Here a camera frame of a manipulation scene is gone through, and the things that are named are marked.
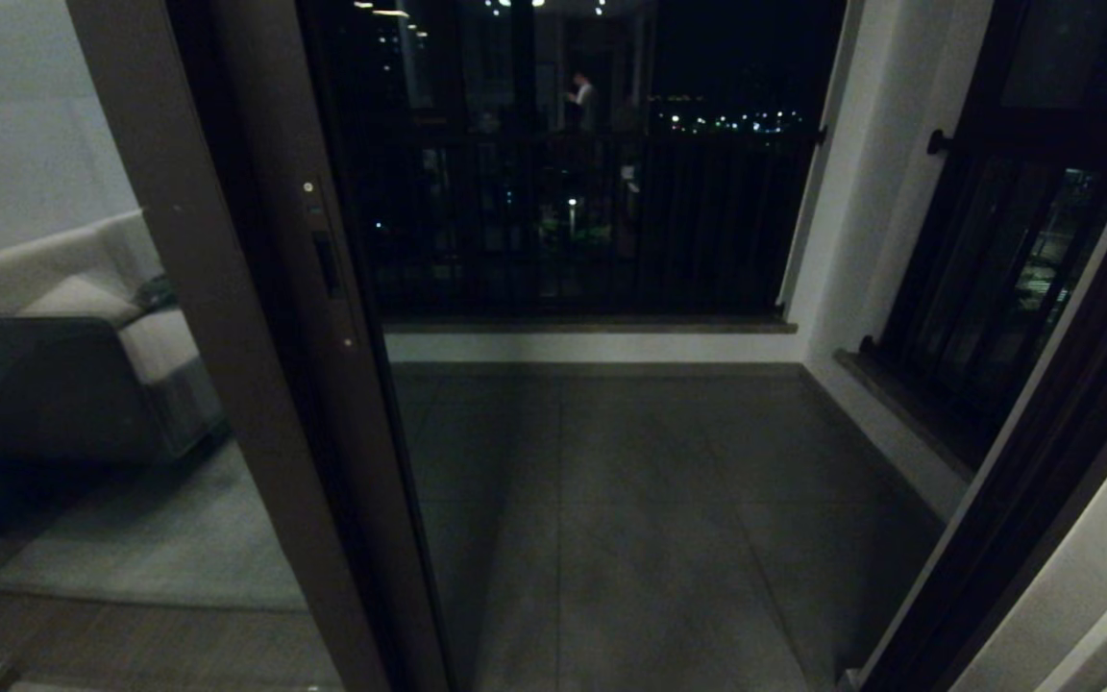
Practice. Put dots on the brown framed sliding glass door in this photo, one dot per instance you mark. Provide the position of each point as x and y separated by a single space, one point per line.
352 384

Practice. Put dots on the black metal balcony railing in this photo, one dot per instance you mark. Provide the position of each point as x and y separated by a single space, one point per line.
707 221

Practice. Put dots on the brown framed fixed glass panel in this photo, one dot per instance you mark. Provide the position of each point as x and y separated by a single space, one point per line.
227 336

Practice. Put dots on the grey rug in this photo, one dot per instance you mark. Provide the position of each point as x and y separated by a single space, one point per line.
179 538

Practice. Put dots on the light grey sofa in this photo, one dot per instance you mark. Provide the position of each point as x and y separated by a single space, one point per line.
83 298

